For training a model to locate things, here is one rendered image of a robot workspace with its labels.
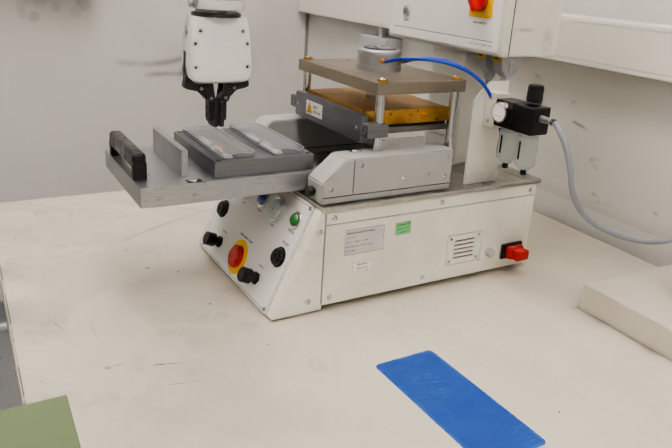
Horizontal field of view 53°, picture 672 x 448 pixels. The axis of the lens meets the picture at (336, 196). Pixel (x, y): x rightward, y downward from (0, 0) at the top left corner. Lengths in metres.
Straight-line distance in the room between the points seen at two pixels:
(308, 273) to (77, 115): 1.56
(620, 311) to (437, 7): 0.61
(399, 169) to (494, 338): 0.30
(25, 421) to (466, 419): 0.51
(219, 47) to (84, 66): 1.43
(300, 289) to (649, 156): 0.79
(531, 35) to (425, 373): 0.59
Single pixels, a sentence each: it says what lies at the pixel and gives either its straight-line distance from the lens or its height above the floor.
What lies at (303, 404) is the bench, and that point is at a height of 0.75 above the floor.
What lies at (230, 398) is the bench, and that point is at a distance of 0.90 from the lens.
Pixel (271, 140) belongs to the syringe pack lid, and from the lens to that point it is 1.10.
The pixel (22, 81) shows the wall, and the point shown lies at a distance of 2.44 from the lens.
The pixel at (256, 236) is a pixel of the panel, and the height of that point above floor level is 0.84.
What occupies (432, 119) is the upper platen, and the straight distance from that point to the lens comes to 1.18.
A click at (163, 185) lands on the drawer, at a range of 0.98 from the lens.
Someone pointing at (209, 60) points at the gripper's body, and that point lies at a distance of 1.05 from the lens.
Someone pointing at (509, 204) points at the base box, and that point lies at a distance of 1.27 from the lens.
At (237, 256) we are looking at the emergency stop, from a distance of 1.17.
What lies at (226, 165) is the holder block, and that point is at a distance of 1.01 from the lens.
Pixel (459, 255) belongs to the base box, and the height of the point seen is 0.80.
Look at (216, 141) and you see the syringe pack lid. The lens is 1.09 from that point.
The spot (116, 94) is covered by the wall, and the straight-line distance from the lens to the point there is 2.49.
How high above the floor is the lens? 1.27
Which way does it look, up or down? 19 degrees down
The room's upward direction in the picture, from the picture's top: 4 degrees clockwise
